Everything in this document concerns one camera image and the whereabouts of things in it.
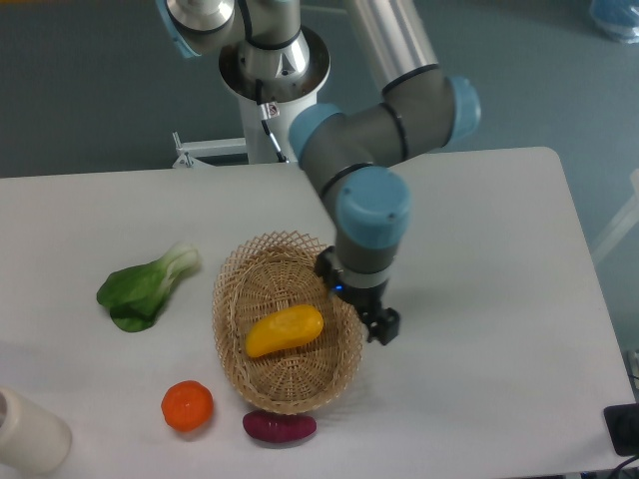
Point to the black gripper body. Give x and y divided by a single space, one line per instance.
367 302

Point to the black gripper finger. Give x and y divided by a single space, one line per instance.
382 324
325 270

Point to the yellow mango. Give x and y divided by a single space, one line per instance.
284 329

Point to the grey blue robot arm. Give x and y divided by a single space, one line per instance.
348 159

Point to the oval wicker basket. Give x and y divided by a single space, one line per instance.
264 275

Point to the purple sweet potato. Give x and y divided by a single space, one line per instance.
278 429

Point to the green bok choy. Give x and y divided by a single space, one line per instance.
136 295

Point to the orange tangerine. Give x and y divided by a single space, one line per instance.
187 405

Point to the black device at edge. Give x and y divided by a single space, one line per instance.
622 424

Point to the white cylindrical bottle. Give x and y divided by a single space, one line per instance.
34 440

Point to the blue object top right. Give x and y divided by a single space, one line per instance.
617 18

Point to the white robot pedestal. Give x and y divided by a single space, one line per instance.
272 88

